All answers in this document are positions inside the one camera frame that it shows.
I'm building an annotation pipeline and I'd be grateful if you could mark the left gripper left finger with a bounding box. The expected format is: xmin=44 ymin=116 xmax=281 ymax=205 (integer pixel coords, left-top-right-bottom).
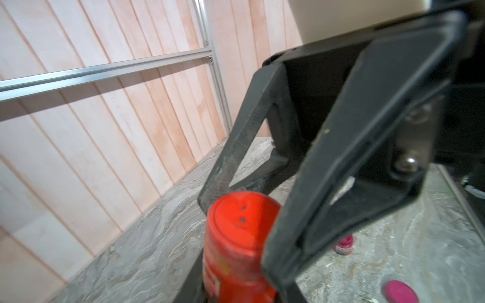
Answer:
xmin=173 ymin=250 xmax=207 ymax=303

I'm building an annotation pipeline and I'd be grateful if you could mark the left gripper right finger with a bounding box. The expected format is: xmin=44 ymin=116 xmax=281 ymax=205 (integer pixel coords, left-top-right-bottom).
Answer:
xmin=278 ymin=282 xmax=307 ymax=303

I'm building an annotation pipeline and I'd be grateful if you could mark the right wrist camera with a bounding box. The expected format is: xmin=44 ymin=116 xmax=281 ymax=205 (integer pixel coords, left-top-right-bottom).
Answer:
xmin=289 ymin=0 xmax=431 ymax=44

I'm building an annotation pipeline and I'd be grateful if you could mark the red paint jar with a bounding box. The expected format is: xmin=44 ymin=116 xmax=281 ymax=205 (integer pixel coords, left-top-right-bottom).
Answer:
xmin=203 ymin=250 xmax=277 ymax=302

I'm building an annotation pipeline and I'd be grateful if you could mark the red jar lid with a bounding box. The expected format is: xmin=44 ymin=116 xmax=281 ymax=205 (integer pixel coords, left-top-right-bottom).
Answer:
xmin=204 ymin=191 xmax=281 ymax=281

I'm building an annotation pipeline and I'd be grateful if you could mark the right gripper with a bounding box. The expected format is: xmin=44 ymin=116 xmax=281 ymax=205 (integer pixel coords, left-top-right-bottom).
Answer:
xmin=197 ymin=1 xmax=484 ymax=288

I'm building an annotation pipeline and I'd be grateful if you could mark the magenta paint jar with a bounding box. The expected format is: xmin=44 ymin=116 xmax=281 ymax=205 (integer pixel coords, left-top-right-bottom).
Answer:
xmin=333 ymin=234 xmax=354 ymax=256

